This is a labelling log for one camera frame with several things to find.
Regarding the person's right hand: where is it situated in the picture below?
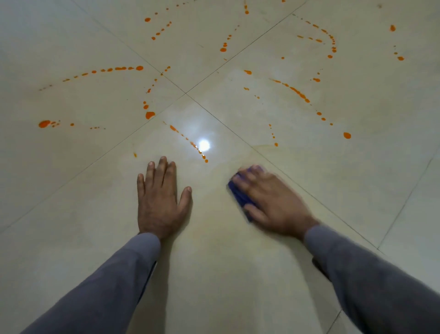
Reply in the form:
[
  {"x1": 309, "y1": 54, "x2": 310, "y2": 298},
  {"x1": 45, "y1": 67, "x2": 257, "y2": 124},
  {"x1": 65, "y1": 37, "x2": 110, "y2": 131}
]
[{"x1": 231, "y1": 165, "x2": 320, "y2": 242}]

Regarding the person's left hand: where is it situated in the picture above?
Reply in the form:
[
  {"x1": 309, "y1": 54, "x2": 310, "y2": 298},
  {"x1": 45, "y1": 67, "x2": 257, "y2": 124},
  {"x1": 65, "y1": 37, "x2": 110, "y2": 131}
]
[{"x1": 136, "y1": 156, "x2": 193, "y2": 241}]

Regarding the blue cleaning cloth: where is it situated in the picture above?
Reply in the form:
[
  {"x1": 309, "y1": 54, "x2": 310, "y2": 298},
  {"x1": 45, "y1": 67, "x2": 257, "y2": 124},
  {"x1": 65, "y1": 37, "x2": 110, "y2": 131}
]
[{"x1": 227, "y1": 167, "x2": 265, "y2": 223}]

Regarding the person's right forearm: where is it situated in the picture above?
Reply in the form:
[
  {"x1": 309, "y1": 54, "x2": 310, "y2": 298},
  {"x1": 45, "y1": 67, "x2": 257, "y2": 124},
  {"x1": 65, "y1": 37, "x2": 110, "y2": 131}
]
[{"x1": 303, "y1": 224, "x2": 440, "y2": 334}]

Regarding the person's left forearm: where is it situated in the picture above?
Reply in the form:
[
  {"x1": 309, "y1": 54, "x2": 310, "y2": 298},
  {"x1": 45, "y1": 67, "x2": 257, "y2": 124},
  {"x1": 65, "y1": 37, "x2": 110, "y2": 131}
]
[{"x1": 21, "y1": 233, "x2": 162, "y2": 334}]

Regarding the orange liquid droplets spill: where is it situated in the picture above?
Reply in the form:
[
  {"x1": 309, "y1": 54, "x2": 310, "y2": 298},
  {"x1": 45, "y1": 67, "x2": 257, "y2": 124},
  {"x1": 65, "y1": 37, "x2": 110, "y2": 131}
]
[{"x1": 38, "y1": 0, "x2": 405, "y2": 164}]

